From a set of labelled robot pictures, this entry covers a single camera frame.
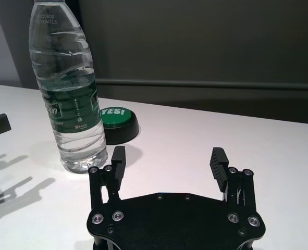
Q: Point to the clear water bottle green label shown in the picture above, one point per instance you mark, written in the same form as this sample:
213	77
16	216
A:
67	78

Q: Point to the dark grey wall rail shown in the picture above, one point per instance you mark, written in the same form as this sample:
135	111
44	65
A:
208	84

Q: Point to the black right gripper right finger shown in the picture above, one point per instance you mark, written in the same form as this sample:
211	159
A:
219	166

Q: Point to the green YES button black base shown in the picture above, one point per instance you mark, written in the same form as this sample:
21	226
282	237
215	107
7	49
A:
120	122

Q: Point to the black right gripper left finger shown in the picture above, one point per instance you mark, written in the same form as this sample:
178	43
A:
117	166

